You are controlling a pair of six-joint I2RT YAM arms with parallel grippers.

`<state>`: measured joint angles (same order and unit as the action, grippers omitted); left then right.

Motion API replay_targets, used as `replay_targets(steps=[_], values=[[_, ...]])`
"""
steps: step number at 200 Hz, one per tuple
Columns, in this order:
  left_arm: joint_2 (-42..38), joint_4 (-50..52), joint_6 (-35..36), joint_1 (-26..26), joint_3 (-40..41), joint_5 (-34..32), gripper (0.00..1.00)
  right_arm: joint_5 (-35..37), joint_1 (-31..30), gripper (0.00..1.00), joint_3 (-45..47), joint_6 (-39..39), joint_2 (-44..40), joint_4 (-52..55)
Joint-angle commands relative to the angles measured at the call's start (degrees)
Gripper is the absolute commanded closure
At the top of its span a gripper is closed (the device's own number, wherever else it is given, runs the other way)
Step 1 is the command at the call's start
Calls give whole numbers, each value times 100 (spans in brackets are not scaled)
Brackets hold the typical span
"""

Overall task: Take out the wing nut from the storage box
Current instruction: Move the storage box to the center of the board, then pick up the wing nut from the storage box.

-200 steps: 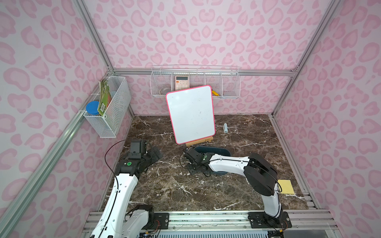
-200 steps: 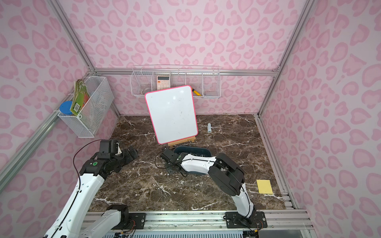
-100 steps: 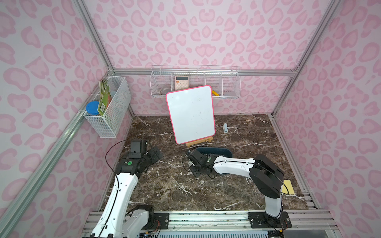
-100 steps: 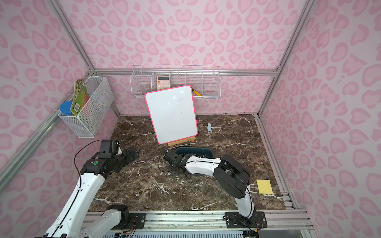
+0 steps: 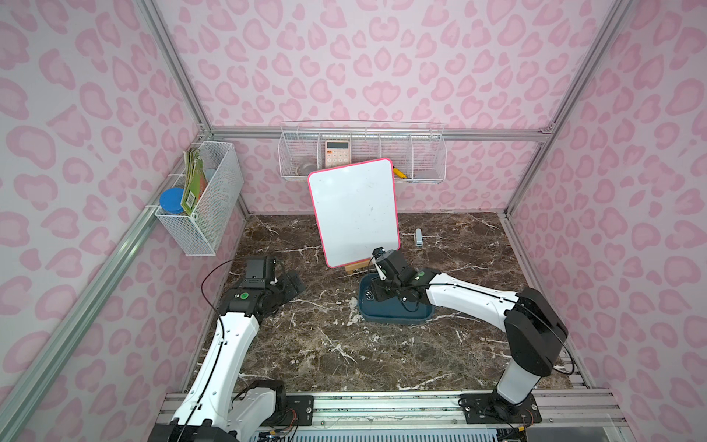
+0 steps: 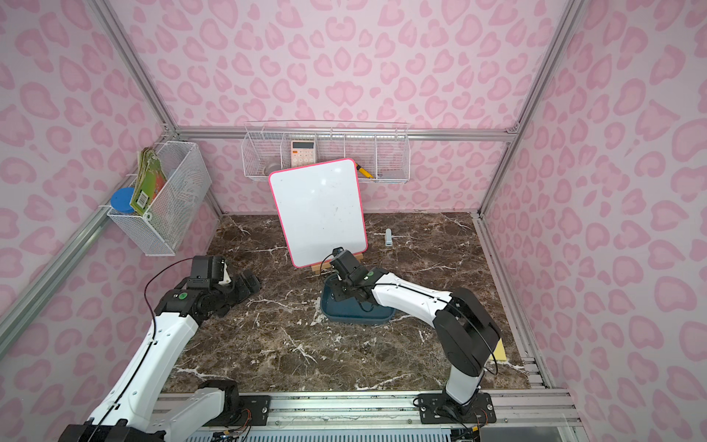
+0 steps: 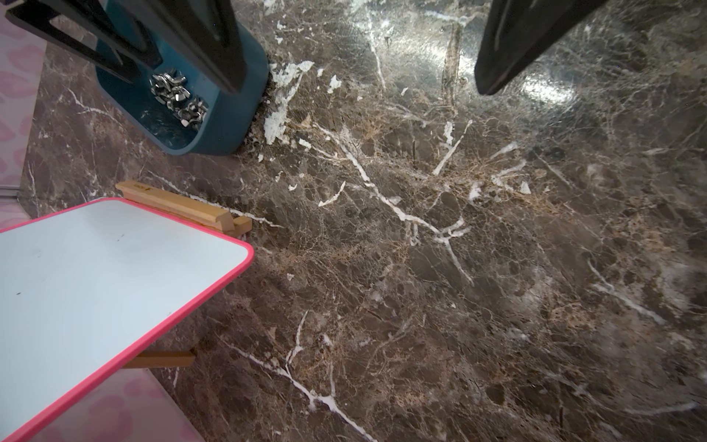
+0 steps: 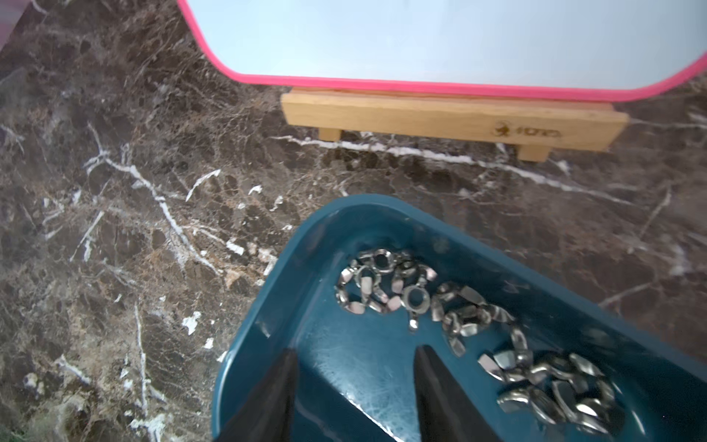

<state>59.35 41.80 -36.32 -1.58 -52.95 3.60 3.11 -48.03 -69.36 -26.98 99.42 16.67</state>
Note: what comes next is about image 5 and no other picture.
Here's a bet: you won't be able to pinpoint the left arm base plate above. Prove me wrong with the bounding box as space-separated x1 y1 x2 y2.
261 395 315 427

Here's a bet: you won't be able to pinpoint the white mesh side basket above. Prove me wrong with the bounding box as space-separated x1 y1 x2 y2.
156 141 244 257

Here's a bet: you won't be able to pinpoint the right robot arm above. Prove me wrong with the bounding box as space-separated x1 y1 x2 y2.
371 248 569 420

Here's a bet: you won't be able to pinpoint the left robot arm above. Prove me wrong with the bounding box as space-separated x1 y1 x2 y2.
148 256 306 441

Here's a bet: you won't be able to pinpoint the teal plastic storage box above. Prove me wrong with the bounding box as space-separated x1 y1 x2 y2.
357 274 436 325

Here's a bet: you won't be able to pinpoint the white wire wall basket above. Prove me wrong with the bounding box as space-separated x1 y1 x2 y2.
277 122 447 183

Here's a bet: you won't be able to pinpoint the green paper packets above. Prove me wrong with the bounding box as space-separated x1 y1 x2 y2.
182 147 208 215

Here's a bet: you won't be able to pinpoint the blue round lid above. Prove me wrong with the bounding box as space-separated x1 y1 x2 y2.
159 187 184 215

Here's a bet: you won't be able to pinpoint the pink framed whiteboard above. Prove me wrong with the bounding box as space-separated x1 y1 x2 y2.
307 158 401 268

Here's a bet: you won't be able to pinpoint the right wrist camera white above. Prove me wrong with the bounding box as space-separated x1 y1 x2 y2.
371 247 387 281

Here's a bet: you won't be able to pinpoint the yellow marker pen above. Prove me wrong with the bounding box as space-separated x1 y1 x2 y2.
393 168 408 180

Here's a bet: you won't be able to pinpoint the metal bowl in basket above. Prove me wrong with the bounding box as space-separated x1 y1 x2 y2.
296 161 318 176

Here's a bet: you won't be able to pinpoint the wooden easel stand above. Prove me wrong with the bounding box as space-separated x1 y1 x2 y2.
344 256 377 274

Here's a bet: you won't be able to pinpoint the pink calculator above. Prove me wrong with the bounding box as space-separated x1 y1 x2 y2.
324 139 352 169

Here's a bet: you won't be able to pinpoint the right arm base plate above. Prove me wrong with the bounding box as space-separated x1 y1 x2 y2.
458 392 542 425

